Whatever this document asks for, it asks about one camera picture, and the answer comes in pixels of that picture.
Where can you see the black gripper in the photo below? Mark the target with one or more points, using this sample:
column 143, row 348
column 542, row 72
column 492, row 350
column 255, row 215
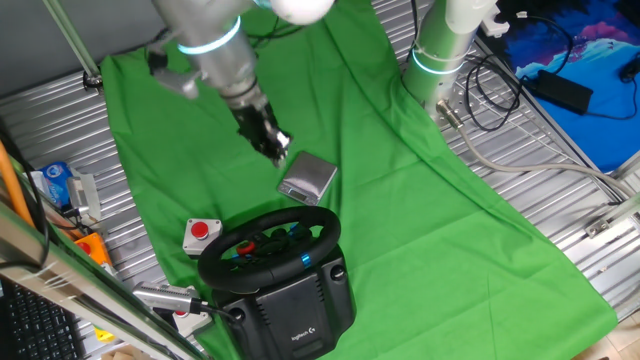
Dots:
column 255, row 125

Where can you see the black steering wheel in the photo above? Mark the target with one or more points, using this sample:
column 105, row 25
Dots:
column 327, row 232

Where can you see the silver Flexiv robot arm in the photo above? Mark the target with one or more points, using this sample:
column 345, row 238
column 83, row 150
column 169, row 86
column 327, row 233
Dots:
column 220, row 55

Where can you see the black Logitech wheel base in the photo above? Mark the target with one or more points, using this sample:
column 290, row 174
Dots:
column 290, row 320

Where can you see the silver digital scale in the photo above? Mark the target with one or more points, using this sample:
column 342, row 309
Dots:
column 310, row 175

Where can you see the grey box red button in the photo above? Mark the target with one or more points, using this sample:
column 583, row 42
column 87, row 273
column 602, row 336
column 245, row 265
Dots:
column 200, row 235

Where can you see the green cloth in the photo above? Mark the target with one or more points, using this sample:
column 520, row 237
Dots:
column 425, row 225

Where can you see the white box red button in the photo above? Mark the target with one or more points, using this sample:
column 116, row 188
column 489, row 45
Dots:
column 192, row 324

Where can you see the orange button box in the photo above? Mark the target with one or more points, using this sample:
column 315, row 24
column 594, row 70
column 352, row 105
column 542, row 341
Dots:
column 95, row 250

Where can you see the blue white carton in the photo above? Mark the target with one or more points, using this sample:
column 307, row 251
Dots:
column 56, row 182

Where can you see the yellow plastic piece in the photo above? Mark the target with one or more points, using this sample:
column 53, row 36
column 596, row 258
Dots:
column 104, row 335

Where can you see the orange pole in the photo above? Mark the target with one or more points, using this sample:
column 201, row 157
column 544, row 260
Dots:
column 11, row 185

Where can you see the black power adapter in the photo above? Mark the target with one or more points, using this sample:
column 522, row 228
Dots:
column 565, row 91

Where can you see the black keyboard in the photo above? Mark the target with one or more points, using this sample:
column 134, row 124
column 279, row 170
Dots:
column 35, row 325

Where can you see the blue patterned desk mat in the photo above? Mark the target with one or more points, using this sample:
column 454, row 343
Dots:
column 600, row 55

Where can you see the black computer mouse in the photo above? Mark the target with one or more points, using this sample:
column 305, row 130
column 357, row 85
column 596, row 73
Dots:
column 631, row 69

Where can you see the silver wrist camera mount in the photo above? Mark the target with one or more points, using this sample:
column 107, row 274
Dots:
column 177, row 80

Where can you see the silver depth camera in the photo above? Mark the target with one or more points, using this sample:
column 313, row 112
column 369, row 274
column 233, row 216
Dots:
column 162, row 296
column 82, row 195

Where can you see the aluminium frame pole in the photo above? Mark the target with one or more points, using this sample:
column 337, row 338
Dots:
column 75, row 45

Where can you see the aluminium frame beam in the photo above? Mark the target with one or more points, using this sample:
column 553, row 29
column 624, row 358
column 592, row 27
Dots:
column 75, row 285

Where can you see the silver corner bracket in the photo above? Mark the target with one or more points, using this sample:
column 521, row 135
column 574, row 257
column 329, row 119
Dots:
column 597, row 228

